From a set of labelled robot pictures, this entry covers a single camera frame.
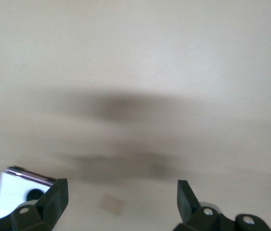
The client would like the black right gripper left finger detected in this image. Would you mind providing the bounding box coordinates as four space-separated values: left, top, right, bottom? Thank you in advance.
10 178 69 231

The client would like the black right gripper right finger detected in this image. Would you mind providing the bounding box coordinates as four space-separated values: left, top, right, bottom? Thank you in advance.
173 180 222 231

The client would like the lavender flip phone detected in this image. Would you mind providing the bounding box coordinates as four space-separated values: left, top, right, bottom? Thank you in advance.
0 166 60 220

